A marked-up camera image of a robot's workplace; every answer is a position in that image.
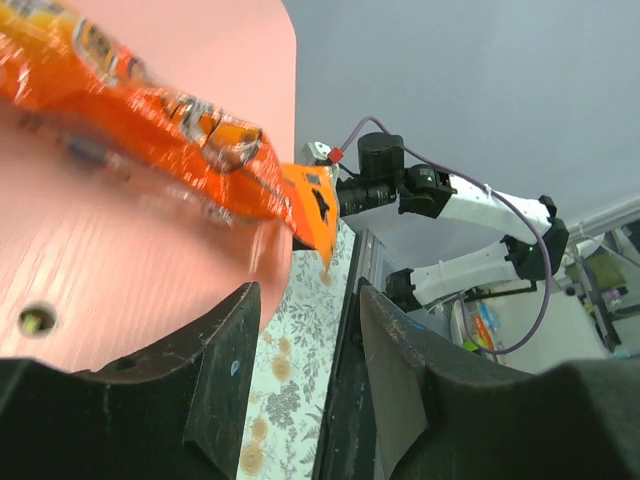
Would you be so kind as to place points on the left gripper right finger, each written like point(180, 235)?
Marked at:
point(442, 412)

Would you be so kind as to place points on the orange Bic razor bag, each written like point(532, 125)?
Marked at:
point(58, 65)

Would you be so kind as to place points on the floral tablecloth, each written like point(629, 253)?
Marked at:
point(292, 368)

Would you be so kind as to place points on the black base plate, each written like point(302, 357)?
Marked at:
point(347, 446)

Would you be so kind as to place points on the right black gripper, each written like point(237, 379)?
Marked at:
point(381, 164)

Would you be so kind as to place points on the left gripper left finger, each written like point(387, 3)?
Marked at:
point(172, 410)

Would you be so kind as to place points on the pink three-tier shelf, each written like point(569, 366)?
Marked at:
point(91, 271)

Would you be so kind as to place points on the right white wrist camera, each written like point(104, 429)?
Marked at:
point(320, 154)

